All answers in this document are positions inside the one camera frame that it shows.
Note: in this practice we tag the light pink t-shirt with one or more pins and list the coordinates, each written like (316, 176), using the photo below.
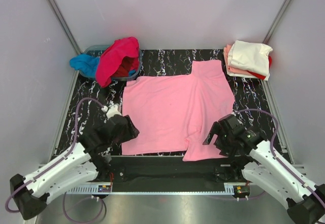
(176, 113)

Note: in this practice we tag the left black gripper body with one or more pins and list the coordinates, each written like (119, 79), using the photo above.
(124, 128)

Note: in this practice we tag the red folded t-shirt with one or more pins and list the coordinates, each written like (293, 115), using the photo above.
(263, 75)

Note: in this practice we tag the blue t-shirt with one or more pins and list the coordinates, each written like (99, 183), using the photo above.
(86, 65)

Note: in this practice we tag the white slotted cable duct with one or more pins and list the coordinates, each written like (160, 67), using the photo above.
(97, 189)

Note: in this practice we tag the dark red t-shirt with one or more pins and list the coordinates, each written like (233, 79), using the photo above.
(128, 67)

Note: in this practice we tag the blue plastic basket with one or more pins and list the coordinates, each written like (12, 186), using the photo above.
(96, 50)

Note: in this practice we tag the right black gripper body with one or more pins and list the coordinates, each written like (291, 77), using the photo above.
(219, 136)

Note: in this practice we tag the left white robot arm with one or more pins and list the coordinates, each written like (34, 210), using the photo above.
(80, 163)

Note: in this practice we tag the white folded t-shirt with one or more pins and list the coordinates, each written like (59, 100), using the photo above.
(249, 56)

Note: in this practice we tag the aluminium corner post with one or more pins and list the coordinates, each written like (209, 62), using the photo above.
(283, 8)
(59, 16)

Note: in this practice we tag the right aluminium corner post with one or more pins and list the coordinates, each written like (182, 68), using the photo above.
(283, 8)

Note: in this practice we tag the magenta t-shirt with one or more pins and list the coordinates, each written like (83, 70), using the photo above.
(111, 59)

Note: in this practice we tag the left aluminium corner post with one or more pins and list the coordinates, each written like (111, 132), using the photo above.
(59, 16)

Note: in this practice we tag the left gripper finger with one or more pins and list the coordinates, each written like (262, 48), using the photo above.
(125, 137)
(133, 132)

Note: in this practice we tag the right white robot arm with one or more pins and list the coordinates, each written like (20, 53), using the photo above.
(253, 159)

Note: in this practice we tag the peach folded t-shirt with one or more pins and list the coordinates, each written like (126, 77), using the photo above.
(234, 72)

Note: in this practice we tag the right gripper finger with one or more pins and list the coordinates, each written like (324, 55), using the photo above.
(224, 148)
(215, 129)

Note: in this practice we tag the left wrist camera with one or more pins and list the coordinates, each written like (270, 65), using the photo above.
(111, 111)

